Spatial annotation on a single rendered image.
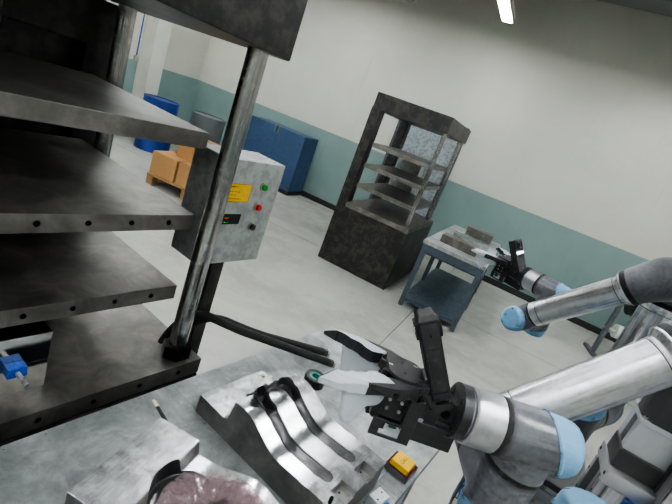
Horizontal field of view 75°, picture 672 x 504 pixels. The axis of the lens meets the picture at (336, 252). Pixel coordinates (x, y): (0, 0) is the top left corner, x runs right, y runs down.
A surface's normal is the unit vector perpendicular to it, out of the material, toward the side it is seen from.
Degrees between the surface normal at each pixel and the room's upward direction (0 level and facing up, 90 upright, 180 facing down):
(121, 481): 0
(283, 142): 90
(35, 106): 90
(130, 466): 0
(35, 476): 0
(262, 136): 90
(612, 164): 90
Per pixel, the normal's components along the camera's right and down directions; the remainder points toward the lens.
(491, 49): -0.42, 0.14
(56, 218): 0.76, 0.44
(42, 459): 0.34, -0.89
